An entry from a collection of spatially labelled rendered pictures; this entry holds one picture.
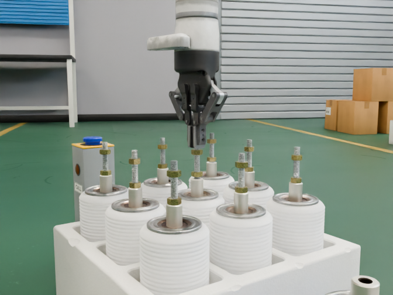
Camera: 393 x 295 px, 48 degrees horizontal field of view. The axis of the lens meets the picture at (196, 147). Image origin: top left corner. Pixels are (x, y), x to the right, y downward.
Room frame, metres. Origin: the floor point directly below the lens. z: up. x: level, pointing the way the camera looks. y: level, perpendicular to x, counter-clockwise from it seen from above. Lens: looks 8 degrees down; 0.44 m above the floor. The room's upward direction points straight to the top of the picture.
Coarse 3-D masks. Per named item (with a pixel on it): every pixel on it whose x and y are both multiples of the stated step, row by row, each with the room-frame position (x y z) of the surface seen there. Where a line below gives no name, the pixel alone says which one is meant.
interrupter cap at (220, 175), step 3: (204, 171) 0.93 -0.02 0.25; (219, 171) 0.93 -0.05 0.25; (204, 174) 0.91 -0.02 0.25; (219, 174) 0.91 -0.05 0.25; (222, 174) 0.91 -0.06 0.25; (225, 174) 0.91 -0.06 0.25; (228, 174) 0.90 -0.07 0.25; (201, 177) 0.87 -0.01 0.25; (204, 177) 0.87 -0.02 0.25; (207, 177) 0.87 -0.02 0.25; (210, 177) 0.87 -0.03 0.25; (213, 177) 0.87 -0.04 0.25; (216, 177) 0.87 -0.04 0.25; (219, 177) 0.87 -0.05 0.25; (222, 177) 0.87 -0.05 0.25; (225, 177) 0.88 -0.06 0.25; (228, 177) 0.89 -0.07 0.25
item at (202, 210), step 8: (184, 200) 0.71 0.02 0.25; (208, 200) 0.71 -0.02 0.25; (216, 200) 0.71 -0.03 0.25; (224, 200) 0.74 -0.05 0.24; (184, 208) 0.70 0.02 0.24; (192, 208) 0.69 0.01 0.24; (200, 208) 0.69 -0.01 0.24; (208, 208) 0.70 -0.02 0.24; (192, 216) 0.69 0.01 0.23; (200, 216) 0.69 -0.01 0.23; (208, 216) 0.70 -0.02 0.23; (208, 224) 0.70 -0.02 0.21
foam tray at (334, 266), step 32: (64, 224) 0.80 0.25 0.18; (64, 256) 0.74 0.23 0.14; (96, 256) 0.64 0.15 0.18; (288, 256) 0.64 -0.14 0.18; (320, 256) 0.64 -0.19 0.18; (352, 256) 0.67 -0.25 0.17; (64, 288) 0.74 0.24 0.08; (96, 288) 0.61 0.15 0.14; (128, 288) 0.53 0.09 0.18; (224, 288) 0.53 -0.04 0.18; (256, 288) 0.56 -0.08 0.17; (288, 288) 0.59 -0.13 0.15; (320, 288) 0.63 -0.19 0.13
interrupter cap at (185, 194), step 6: (180, 192) 0.75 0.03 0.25; (186, 192) 0.75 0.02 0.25; (204, 192) 0.75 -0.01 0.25; (210, 192) 0.75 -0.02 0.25; (216, 192) 0.75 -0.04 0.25; (186, 198) 0.71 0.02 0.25; (192, 198) 0.70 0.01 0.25; (198, 198) 0.70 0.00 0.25; (204, 198) 0.70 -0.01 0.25; (210, 198) 0.71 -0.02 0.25
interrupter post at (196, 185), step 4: (192, 180) 0.73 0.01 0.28; (196, 180) 0.73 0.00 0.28; (200, 180) 0.73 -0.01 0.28; (192, 184) 0.73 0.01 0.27; (196, 184) 0.73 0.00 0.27; (200, 184) 0.73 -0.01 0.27; (192, 188) 0.73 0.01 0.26; (196, 188) 0.73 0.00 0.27; (200, 188) 0.73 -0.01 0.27; (192, 192) 0.73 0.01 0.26; (196, 192) 0.73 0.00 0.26; (200, 192) 0.73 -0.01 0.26; (192, 196) 0.73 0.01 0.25; (196, 196) 0.73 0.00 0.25; (200, 196) 0.73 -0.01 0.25
